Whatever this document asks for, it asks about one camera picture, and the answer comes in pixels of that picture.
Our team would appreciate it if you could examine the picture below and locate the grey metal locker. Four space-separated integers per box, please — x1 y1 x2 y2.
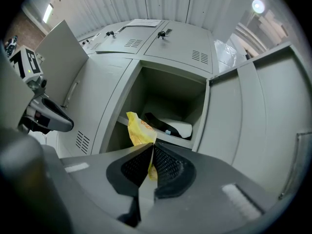
34 19 312 201

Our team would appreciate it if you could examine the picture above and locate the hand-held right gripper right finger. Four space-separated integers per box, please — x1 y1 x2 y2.
136 141 277 234

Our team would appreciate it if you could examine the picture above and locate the round lamp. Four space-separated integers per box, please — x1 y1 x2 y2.
251 0 266 14

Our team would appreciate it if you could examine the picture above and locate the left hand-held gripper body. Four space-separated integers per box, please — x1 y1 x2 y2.
9 46 49 134

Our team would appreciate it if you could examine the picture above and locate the long ceiling light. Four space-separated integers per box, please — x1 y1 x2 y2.
42 3 54 24

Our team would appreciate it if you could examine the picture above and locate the yellow snack packet item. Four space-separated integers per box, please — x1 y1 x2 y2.
126 111 158 181

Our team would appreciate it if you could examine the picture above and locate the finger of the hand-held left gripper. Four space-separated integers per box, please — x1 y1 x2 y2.
29 97 75 133

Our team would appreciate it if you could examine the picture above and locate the clear plastic sheet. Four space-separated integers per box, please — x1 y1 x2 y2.
214 39 247 73

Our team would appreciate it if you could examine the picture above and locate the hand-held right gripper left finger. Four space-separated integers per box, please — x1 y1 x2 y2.
60 142 155 228

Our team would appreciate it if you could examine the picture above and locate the black and white pouch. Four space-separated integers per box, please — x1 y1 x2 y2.
143 112 194 140

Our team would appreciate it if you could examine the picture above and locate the white paper sheet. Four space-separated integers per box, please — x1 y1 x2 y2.
126 19 162 28

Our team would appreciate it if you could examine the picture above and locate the black and white device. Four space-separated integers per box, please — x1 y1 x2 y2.
4 35 19 58

